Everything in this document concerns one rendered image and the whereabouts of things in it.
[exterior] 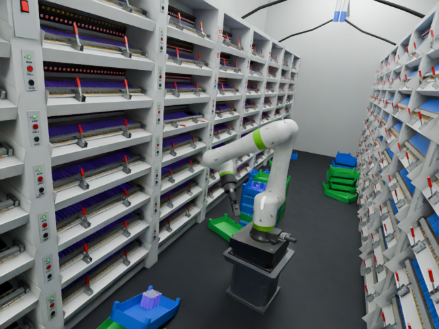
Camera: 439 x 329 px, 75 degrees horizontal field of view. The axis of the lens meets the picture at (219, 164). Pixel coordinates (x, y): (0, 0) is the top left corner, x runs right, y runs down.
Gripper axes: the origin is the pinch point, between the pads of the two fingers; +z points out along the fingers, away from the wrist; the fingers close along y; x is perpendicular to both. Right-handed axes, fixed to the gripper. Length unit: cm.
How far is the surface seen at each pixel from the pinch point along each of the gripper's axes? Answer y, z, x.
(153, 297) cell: -6, 30, -52
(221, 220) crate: -88, -26, -6
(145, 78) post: 46, -71, -34
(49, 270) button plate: 39, 16, -82
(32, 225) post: 58, 4, -78
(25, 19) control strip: 103, -43, -58
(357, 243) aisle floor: -91, 16, 102
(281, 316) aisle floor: -22, 53, 12
